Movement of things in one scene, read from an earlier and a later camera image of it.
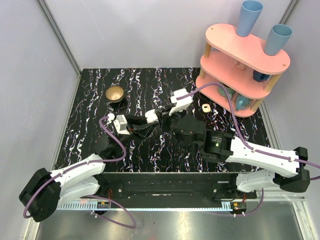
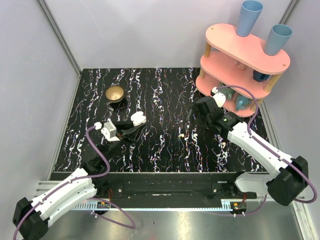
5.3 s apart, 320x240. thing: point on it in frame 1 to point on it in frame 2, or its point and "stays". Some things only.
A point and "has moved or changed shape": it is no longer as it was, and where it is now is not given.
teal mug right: x=242 y=103 stays
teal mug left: x=222 y=92 stays
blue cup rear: x=250 y=11 stays
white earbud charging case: x=151 y=116 has moved or changed shape
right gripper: x=164 y=117 to x=198 y=117
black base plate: x=172 y=186 stays
